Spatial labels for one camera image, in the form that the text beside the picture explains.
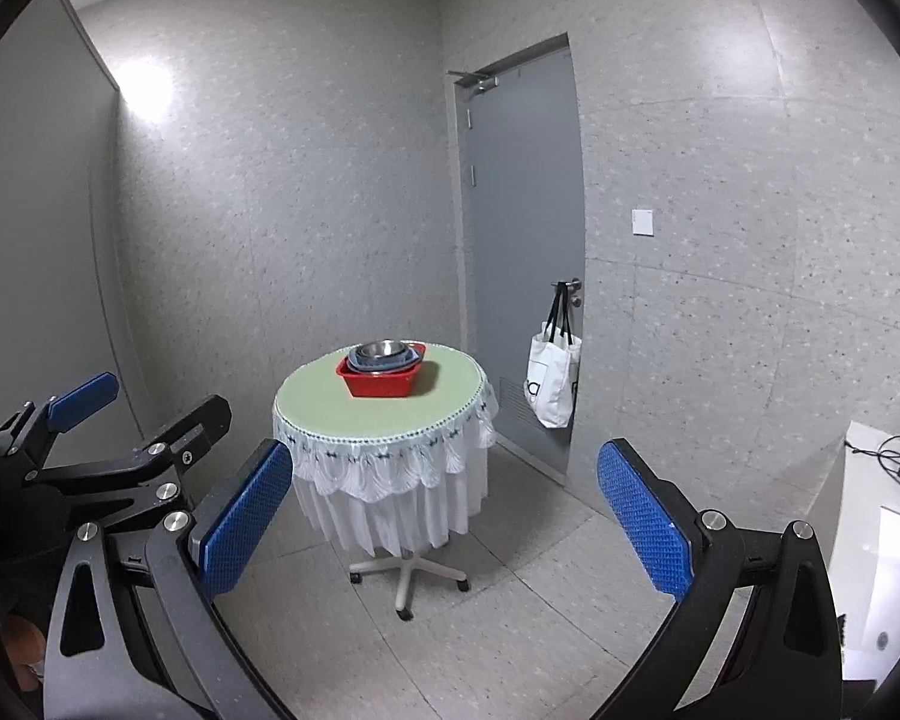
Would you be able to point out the white tote bag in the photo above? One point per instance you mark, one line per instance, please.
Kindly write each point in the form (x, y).
(551, 390)

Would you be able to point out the blue plate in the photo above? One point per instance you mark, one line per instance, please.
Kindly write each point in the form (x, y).
(375, 369)

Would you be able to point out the large steel bowl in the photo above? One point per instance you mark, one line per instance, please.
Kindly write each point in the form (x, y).
(381, 349)

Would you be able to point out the white wheeled table base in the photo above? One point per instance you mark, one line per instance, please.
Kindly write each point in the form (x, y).
(405, 577)

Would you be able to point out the white light switch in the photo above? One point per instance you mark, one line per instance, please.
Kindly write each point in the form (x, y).
(643, 223)

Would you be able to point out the grey door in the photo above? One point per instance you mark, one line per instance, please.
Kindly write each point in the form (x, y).
(521, 225)

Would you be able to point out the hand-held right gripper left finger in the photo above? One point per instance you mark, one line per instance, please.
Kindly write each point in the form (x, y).
(244, 521)

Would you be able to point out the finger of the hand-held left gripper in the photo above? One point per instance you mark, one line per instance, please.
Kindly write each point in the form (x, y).
(187, 435)
(82, 394)

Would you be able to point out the red plastic basin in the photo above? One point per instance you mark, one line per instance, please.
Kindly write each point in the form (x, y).
(379, 386)

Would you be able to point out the metal door closer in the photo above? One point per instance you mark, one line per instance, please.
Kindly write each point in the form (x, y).
(478, 81)

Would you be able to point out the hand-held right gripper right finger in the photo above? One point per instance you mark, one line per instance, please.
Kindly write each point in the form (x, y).
(645, 521)

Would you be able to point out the round table with white cloth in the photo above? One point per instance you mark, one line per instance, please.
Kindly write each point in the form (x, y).
(315, 405)

